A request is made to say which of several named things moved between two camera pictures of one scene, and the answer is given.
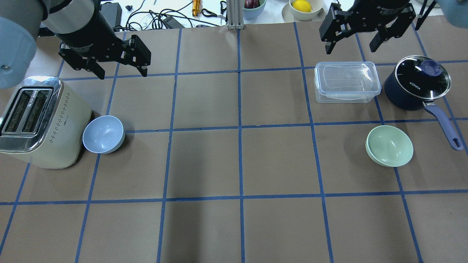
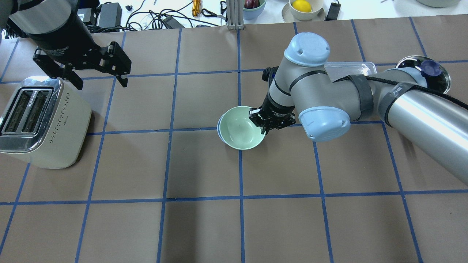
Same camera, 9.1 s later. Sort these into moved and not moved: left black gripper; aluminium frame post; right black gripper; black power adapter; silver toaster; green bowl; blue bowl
Moved: blue bowl; left black gripper; green bowl; right black gripper
Not moved: silver toaster; aluminium frame post; black power adapter
